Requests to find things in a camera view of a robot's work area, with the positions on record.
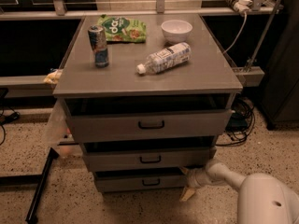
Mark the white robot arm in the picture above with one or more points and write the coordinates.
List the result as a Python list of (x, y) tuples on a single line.
[(262, 199)]

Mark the grey drawer cabinet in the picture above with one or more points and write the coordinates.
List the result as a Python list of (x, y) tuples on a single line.
[(206, 72)]

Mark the yellow crumpled item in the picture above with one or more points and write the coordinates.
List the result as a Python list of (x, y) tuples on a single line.
[(53, 77)]

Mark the white bowl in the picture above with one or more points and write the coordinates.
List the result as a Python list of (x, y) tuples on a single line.
[(176, 31)]

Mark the white power strip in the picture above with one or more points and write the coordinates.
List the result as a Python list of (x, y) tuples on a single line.
[(239, 6)]

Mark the grey drawer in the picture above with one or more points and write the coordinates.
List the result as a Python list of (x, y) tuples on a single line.
[(147, 154), (146, 117), (129, 180)]

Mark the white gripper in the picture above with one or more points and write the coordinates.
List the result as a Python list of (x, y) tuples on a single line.
[(196, 177)]

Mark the green snack bag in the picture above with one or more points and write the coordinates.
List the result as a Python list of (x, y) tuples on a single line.
[(121, 29)]

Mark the dark cabinet right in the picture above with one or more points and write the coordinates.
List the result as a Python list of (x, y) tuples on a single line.
[(279, 90)]

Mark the grey top drawer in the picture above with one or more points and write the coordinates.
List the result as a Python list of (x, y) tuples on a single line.
[(146, 117)]

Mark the metal diagonal rod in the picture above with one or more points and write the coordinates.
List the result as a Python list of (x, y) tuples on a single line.
[(255, 7)]

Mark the blue energy drink can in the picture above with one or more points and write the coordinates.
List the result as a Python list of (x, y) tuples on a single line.
[(98, 43)]

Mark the grey middle drawer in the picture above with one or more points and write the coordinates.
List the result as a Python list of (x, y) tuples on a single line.
[(147, 154)]

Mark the black floor bar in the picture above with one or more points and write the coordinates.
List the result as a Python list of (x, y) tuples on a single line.
[(31, 217)]

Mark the clear plastic bag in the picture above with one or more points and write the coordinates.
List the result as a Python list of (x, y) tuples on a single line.
[(57, 134)]

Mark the grey bottom drawer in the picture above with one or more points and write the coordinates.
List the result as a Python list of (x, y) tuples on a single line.
[(129, 180)]

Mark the clear plastic water bottle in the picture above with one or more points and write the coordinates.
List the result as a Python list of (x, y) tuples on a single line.
[(165, 59)]

